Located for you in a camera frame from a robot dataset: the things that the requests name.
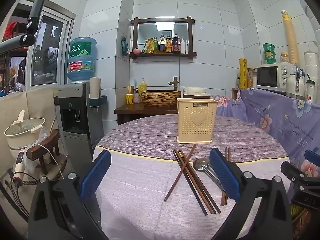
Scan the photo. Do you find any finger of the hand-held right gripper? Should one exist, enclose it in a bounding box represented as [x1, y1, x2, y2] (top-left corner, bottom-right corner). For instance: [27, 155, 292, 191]
[304, 149, 320, 167]
[280, 161, 320, 185]

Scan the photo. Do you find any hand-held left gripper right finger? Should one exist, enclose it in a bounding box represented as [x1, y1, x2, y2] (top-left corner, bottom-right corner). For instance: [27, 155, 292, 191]
[209, 148, 293, 240]

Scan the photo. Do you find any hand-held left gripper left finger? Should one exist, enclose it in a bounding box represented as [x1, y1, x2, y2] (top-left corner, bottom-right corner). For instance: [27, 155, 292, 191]
[27, 149, 112, 240]

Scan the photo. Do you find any brown wooden chopstick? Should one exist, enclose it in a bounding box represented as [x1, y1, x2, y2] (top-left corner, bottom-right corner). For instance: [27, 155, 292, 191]
[175, 149, 217, 215]
[178, 149, 222, 214]
[224, 146, 231, 206]
[164, 144, 197, 202]

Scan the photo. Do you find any metal spoon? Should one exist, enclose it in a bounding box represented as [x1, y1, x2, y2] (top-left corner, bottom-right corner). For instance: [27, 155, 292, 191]
[193, 158, 227, 195]

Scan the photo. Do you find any cream perforated utensil holder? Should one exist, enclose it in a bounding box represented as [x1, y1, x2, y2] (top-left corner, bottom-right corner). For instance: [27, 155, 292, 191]
[176, 98, 217, 143]

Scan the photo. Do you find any purple floral cloth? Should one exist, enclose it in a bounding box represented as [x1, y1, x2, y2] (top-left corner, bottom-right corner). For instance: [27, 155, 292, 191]
[212, 87, 320, 205]

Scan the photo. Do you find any dark wooden stool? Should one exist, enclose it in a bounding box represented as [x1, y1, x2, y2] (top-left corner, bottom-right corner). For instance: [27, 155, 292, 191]
[26, 130, 62, 175]

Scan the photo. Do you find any grey water dispenser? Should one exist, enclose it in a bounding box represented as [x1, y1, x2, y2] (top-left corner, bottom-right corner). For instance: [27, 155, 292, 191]
[54, 81, 104, 155]

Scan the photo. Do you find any white bottle with red label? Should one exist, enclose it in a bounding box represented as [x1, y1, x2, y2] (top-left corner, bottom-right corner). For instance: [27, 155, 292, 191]
[305, 74, 316, 103]

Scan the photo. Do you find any blue-grey roll holder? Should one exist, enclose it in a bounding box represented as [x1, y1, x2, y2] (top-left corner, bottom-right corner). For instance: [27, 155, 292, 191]
[90, 95, 107, 111]

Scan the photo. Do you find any dark wooden washstand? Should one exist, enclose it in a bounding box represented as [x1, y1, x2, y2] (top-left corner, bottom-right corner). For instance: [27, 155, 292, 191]
[114, 102, 178, 125]

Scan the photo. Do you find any white handheld appliance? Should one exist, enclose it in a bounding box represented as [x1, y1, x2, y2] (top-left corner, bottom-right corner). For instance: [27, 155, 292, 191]
[12, 151, 25, 180]

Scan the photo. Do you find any cream electric cooking pot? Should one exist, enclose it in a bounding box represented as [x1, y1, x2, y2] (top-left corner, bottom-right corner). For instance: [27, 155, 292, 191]
[4, 110, 47, 150]

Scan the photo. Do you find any cream and brown rice cooker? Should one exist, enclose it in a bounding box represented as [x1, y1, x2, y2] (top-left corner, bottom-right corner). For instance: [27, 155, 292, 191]
[183, 87, 212, 99]

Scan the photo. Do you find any beige paper roll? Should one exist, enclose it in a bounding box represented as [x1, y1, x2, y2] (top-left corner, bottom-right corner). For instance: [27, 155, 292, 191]
[89, 77, 101, 100]

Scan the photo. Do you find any white microwave oven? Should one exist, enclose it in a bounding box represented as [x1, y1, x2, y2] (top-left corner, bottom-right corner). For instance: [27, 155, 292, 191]
[256, 63, 299, 93]

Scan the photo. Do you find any short stack of white cups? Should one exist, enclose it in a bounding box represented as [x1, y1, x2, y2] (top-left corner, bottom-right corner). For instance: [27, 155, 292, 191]
[303, 51, 320, 80]

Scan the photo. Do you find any glass pasta jar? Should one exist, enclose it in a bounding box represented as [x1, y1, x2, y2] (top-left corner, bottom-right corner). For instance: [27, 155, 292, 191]
[247, 68, 255, 88]

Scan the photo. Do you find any yellow soap pump bottle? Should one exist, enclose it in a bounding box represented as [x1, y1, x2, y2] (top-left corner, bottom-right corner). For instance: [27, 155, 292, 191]
[138, 78, 148, 95]

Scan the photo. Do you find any brown ribbed wash basin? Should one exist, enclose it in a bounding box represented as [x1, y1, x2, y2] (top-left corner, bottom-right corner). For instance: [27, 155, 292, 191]
[140, 89, 181, 107]

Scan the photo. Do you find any yellow wrap roll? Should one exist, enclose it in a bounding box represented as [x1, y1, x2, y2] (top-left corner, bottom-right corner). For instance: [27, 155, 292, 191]
[239, 58, 248, 89]

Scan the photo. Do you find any bamboo style faucet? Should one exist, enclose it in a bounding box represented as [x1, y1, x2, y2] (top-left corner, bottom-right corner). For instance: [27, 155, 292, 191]
[168, 76, 180, 91]

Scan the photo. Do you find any blue water jug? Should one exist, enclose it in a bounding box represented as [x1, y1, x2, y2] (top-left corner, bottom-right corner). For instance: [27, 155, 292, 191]
[67, 36, 97, 83]

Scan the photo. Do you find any tall stack of beige cups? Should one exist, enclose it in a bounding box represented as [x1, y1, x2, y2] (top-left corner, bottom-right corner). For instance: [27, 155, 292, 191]
[280, 10, 300, 65]

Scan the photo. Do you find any white framed window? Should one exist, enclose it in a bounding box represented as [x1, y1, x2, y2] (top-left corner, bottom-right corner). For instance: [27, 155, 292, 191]
[26, 5, 75, 88]

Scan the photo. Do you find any green hanging packet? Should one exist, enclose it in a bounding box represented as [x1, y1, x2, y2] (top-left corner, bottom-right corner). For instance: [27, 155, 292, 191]
[121, 35, 129, 57]

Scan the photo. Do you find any long curved white cup stack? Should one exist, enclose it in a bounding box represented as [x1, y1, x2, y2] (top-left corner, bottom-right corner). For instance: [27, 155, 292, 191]
[300, 0, 320, 46]

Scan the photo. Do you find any yellow seasoning packet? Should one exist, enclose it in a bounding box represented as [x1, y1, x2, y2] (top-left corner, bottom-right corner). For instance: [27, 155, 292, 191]
[142, 38, 155, 54]

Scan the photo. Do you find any dark soy sauce bottle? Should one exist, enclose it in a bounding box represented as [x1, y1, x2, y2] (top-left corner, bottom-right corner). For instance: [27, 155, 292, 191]
[172, 32, 181, 54]

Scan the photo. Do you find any dark wooden mirror shelf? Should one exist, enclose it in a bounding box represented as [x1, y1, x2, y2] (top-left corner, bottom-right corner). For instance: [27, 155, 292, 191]
[129, 17, 197, 60]

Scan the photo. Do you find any oil bottle with purple label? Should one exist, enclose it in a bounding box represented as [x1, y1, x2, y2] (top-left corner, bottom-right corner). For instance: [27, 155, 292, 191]
[158, 32, 167, 53]

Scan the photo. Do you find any red paper decoration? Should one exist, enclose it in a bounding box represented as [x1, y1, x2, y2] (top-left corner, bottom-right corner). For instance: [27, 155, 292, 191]
[4, 21, 18, 39]

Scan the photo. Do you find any grey gooseneck stand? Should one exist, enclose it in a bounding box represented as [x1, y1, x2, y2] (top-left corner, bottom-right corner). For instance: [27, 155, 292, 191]
[0, 0, 54, 53]

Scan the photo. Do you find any white kettle with metal handle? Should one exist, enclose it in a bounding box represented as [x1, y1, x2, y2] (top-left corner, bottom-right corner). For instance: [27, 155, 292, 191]
[286, 65, 307, 98]

